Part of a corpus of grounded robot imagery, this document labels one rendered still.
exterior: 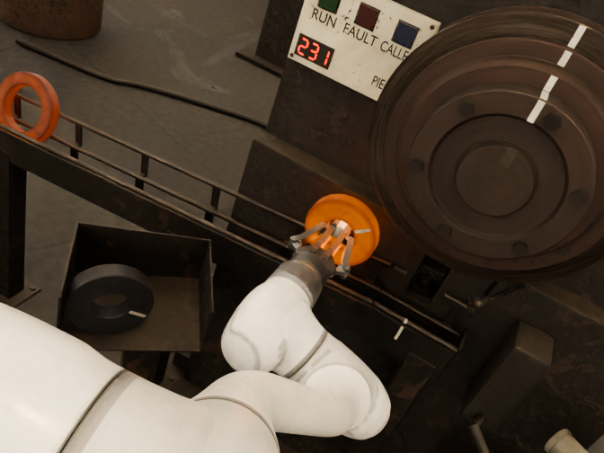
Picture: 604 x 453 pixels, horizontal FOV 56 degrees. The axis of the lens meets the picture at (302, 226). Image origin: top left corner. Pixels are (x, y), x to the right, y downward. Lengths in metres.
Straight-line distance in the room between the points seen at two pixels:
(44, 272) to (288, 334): 1.36
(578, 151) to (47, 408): 0.76
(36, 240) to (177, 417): 1.89
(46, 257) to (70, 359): 1.80
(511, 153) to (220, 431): 0.65
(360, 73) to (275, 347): 0.58
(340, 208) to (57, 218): 1.42
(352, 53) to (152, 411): 0.92
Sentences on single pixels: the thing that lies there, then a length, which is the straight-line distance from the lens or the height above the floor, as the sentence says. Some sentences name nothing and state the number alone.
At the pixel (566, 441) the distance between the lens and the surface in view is 1.27.
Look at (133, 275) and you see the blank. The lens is 1.06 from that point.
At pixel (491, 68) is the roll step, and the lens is 0.94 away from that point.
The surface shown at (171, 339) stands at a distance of 1.15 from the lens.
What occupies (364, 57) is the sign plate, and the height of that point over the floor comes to 1.13.
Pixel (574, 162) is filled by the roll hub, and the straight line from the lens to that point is 0.92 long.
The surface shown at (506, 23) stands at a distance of 0.96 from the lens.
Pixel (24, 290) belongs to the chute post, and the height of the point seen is 0.01.
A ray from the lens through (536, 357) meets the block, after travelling 1.20.
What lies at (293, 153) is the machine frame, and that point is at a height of 0.87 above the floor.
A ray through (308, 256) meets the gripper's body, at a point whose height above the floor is 0.87.
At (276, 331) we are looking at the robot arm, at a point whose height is 0.87.
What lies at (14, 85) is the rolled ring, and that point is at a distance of 1.67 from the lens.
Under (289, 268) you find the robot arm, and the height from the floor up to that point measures 0.87.
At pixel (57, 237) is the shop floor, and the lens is 2.25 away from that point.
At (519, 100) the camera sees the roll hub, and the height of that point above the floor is 1.24.
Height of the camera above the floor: 1.48
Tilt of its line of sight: 35 degrees down
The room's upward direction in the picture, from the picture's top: 21 degrees clockwise
